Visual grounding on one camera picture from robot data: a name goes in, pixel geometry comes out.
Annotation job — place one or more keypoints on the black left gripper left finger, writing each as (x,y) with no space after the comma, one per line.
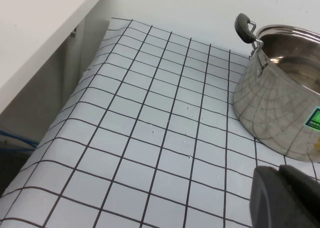
(272,203)

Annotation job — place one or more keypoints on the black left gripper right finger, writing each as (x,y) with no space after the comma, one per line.
(310,198)

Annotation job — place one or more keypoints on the stainless steel cooking pot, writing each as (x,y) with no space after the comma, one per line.
(270,100)

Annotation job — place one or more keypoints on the white black grid tablecloth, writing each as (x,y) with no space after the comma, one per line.
(150,137)

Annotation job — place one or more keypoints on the white side shelf board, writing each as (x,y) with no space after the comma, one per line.
(32,30)

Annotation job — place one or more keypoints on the small metal bracket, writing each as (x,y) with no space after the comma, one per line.
(73,35)

